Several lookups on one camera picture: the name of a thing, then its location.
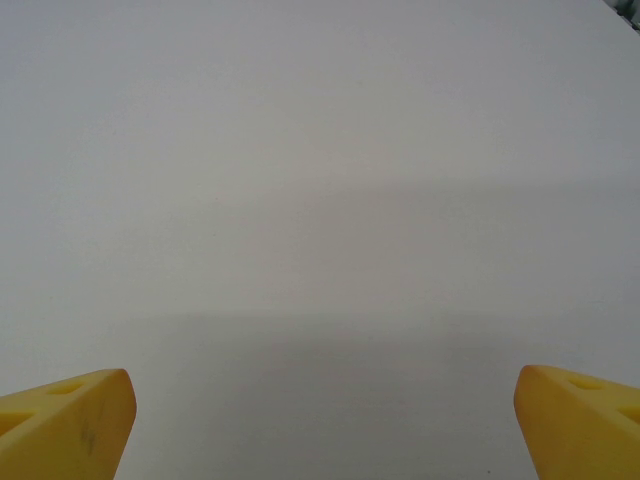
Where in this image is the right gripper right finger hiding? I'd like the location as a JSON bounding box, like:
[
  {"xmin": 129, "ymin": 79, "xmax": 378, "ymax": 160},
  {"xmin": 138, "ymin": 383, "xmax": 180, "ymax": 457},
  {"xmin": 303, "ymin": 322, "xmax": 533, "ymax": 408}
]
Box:
[{"xmin": 514, "ymin": 364, "xmax": 640, "ymax": 480}]

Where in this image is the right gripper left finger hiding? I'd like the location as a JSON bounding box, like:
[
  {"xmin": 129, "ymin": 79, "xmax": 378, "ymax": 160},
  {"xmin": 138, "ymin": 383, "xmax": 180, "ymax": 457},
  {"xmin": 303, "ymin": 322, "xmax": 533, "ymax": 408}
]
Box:
[{"xmin": 0, "ymin": 368, "xmax": 137, "ymax": 480}]

